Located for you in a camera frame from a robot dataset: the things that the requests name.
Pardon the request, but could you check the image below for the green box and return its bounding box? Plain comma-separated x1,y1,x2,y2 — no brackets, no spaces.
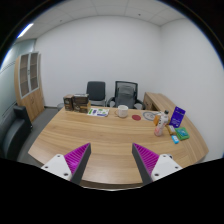
175,127,189,140

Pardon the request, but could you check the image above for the wooden side desk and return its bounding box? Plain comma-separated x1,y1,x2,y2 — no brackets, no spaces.
143,92,176,114

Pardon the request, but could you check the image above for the black leather armchair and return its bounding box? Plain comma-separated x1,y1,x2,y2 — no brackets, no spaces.
0,105,32,161

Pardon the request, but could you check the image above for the wooden glass-door cabinet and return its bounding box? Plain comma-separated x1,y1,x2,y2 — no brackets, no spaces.
14,52,44,121

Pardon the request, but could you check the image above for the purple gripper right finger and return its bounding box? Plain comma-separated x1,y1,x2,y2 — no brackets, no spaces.
131,142,183,186

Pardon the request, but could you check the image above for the clear plastic water bottle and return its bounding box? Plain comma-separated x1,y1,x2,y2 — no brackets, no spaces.
154,110,169,136

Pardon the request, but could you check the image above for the orange packet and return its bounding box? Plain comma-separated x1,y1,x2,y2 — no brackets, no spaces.
166,125,176,135

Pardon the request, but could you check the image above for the round patterned plate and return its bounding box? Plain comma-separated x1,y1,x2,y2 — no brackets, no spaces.
143,112,156,121

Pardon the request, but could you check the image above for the grey mesh office chair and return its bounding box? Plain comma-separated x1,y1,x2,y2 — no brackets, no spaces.
107,81,146,110

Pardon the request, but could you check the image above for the small brown box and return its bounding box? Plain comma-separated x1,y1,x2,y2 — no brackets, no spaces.
63,94,74,111

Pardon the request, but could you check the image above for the red round coaster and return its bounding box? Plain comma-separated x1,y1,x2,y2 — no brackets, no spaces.
132,115,141,121

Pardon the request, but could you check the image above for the purple standing card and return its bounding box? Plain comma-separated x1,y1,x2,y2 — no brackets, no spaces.
170,107,185,128

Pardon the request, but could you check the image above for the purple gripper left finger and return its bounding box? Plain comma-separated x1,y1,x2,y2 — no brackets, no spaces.
40,142,92,185

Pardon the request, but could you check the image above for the ceiling light strip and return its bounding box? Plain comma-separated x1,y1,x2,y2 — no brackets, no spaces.
17,23,34,39

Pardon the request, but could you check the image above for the white ceramic mug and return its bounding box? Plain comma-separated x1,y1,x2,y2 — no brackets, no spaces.
115,105,128,118

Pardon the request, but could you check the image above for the dark office chair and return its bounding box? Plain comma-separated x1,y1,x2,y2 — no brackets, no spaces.
86,81,106,106

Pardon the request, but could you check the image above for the white printed leaflet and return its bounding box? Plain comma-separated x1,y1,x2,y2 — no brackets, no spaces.
88,108,109,117

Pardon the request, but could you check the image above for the large dark brown box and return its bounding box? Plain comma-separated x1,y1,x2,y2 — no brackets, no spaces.
73,94,91,113

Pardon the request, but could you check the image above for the small blue packet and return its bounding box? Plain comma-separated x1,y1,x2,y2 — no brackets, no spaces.
171,135,179,144

